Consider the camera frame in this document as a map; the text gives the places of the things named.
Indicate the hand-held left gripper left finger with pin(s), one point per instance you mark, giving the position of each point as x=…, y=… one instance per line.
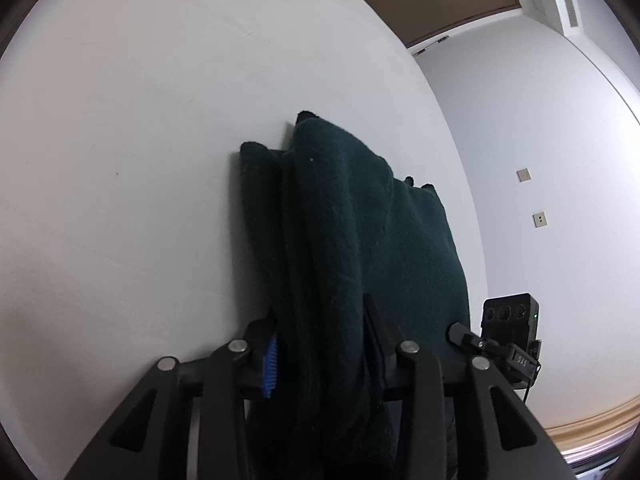
x=270, y=365

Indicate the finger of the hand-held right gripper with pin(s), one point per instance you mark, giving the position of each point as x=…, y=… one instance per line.
x=467, y=338

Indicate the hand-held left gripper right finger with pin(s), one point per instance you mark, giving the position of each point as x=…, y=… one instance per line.
x=385, y=355

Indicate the dark green towel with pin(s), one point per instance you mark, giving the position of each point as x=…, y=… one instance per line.
x=350, y=235

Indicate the wooden baseboard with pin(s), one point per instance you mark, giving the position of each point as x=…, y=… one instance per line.
x=595, y=422

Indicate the white bed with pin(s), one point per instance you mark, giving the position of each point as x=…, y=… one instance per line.
x=150, y=160

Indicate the brown wooden door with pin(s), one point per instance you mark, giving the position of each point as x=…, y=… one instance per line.
x=440, y=2

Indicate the beige wall socket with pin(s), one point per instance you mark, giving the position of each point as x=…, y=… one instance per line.
x=524, y=174
x=539, y=219

